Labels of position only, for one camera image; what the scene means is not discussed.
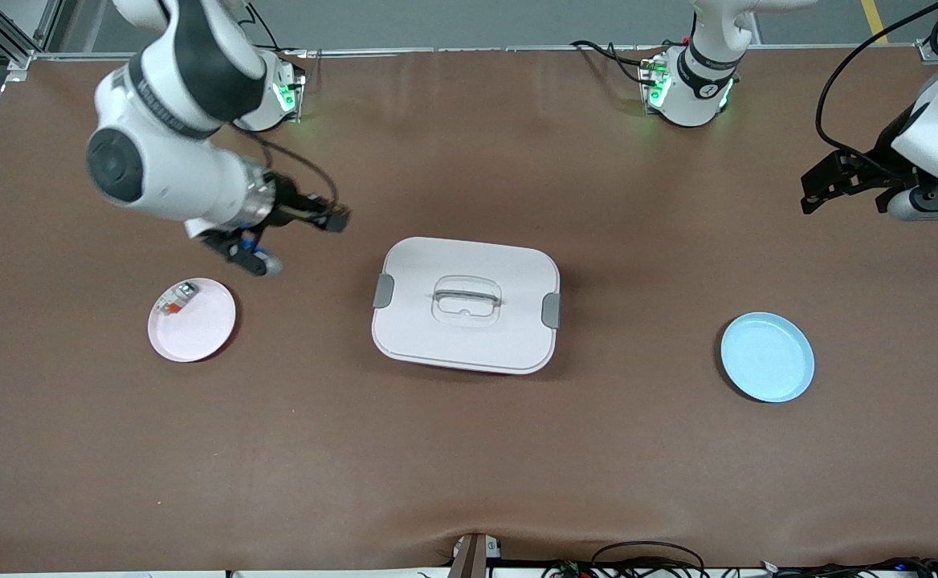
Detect yellow floor tape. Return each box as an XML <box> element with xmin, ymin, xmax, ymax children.
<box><xmin>861</xmin><ymin>0</ymin><xmax>891</xmax><ymax>45</ymax></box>

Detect brown post with white connector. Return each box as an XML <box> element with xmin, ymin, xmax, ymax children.
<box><xmin>447</xmin><ymin>532</ymin><xmax>504</xmax><ymax>578</ymax></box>

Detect black right arm base cable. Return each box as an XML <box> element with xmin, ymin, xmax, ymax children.
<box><xmin>244</xmin><ymin>0</ymin><xmax>283</xmax><ymax>54</ymax></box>

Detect black left arm base cable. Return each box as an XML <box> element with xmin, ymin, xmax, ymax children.
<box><xmin>571</xmin><ymin>40</ymin><xmax>663</xmax><ymax>85</ymax></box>

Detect light blue round plate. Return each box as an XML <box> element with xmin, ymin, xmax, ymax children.
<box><xmin>720</xmin><ymin>312</ymin><xmax>816</xmax><ymax>404</ymax></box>

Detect black arm base cable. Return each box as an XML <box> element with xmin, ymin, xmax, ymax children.
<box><xmin>244</xmin><ymin>0</ymin><xmax>283</xmax><ymax>54</ymax></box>
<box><xmin>571</xmin><ymin>40</ymin><xmax>663</xmax><ymax>85</ymax></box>

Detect silver table edge strip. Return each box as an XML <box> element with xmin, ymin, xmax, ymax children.
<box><xmin>31</xmin><ymin>45</ymin><xmax>924</xmax><ymax>60</ymax></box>

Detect black looped cable bundle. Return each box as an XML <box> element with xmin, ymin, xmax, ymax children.
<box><xmin>545</xmin><ymin>542</ymin><xmax>707</xmax><ymax>578</ymax></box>

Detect pink round plate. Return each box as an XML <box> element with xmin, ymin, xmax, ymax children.
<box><xmin>148</xmin><ymin>278</ymin><xmax>238</xmax><ymax>363</ymax></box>

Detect white circuit breaker orange lever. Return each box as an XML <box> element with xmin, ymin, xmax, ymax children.
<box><xmin>156</xmin><ymin>281</ymin><xmax>199</xmax><ymax>316</ymax></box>

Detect white lidded box grey latches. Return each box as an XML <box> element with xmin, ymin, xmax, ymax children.
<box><xmin>371</xmin><ymin>236</ymin><xmax>562</xmax><ymax>376</ymax></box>

